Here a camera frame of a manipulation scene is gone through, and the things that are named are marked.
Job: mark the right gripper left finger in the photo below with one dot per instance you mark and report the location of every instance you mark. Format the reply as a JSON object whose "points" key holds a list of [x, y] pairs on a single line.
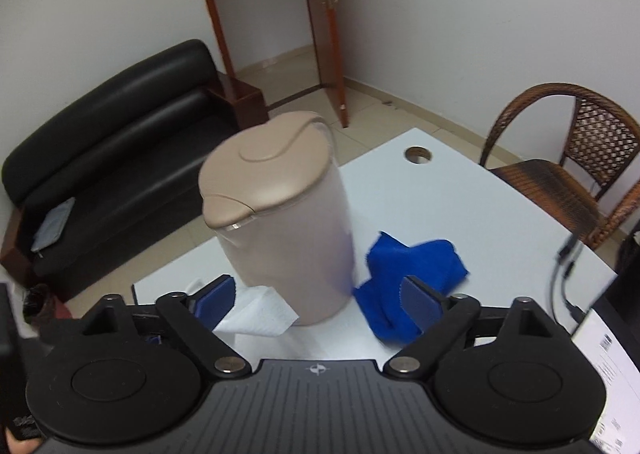
{"points": [[192, 320]]}

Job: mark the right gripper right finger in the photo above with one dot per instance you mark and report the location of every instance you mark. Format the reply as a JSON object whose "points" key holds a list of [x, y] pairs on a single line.
{"points": [[442, 321]]}

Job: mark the white paper towel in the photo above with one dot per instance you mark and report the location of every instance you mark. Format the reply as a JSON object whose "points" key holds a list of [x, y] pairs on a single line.
{"points": [[260, 311]]}

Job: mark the beige plastic lidded container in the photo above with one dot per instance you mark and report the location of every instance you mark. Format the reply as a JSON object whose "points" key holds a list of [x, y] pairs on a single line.
{"points": [[275, 198]]}

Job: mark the grey pouch on sofa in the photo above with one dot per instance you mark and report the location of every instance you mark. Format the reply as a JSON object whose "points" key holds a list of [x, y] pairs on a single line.
{"points": [[52, 226]]}

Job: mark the black leather sofa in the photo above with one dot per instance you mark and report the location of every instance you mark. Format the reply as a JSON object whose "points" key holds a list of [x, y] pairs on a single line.
{"points": [[129, 152]]}

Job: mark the white labelled box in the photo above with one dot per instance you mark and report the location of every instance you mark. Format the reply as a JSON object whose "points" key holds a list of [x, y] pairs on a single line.
{"points": [[617, 429]]}

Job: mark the brown wooden side table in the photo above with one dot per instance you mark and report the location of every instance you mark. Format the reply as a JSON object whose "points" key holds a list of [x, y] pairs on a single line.
{"points": [[247, 101]]}

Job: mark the brown wicker chair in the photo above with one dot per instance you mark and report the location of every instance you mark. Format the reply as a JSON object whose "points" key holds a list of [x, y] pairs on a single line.
{"points": [[601, 144]]}

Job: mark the brown wooden door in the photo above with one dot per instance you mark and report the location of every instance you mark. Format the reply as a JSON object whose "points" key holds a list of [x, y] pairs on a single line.
{"points": [[323, 21]]}

